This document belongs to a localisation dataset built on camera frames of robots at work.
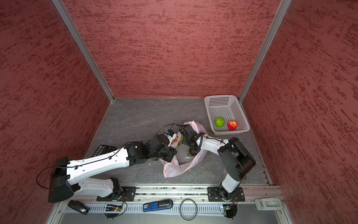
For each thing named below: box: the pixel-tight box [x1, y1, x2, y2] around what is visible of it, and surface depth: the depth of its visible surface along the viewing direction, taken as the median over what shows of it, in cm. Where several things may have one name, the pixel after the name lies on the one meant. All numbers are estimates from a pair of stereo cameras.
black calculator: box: [91, 144, 118, 158], surface depth 91 cm
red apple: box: [227, 119, 238, 131], surface depth 99 cm
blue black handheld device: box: [142, 199, 174, 212], surface depth 69 cm
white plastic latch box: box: [254, 197, 283, 211], surface depth 71 cm
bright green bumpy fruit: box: [214, 117, 226, 128], surface depth 100 cm
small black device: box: [67, 199, 91, 216], surface depth 69 cm
